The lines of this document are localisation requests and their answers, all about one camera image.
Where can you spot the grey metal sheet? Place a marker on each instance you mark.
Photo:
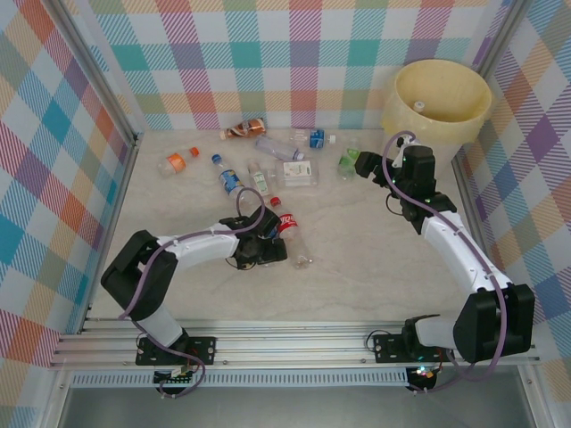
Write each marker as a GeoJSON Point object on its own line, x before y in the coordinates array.
{"type": "Point", "coordinates": [290, 408]}

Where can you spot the aluminium frame post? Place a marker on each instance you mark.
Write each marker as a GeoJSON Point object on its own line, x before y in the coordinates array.
{"type": "Point", "coordinates": [504, 27]}
{"type": "Point", "coordinates": [104, 76]}

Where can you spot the blue Pocari label bottle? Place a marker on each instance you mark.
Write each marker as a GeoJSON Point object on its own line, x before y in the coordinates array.
{"type": "Point", "coordinates": [316, 138]}

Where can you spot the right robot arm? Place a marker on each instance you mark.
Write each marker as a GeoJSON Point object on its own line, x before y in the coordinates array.
{"type": "Point", "coordinates": [490, 330]}

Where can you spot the red cola label bottle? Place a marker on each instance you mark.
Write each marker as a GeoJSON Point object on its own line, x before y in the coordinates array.
{"type": "Point", "coordinates": [290, 223]}

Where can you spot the green label bottle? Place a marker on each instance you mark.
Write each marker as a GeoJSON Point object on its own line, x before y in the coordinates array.
{"type": "Point", "coordinates": [345, 162]}

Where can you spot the brown coffee label bottle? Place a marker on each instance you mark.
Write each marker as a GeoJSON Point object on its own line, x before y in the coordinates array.
{"type": "Point", "coordinates": [247, 128]}

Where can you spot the orange label orange cap bottle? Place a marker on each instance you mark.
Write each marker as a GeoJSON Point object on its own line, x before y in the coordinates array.
{"type": "Point", "coordinates": [176, 162]}

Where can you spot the beige waste bin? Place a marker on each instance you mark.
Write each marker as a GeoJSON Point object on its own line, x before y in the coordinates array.
{"type": "Point", "coordinates": [450, 156]}

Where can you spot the clear bottle white cap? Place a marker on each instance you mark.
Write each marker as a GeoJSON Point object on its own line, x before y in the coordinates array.
{"type": "Point", "coordinates": [274, 147]}

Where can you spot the small circuit board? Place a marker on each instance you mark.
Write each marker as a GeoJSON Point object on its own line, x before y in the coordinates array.
{"type": "Point", "coordinates": [174, 380]}
{"type": "Point", "coordinates": [421, 376]}

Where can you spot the small bottle green-white label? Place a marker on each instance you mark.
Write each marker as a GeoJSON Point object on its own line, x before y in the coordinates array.
{"type": "Point", "coordinates": [259, 180]}

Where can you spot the rectangular clear bottle white label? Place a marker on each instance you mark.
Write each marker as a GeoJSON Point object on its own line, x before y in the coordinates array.
{"type": "Point", "coordinates": [296, 174]}

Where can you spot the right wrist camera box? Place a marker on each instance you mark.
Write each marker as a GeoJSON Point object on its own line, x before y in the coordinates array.
{"type": "Point", "coordinates": [398, 153]}

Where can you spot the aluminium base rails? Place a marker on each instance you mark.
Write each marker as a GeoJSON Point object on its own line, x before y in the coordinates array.
{"type": "Point", "coordinates": [290, 343]}

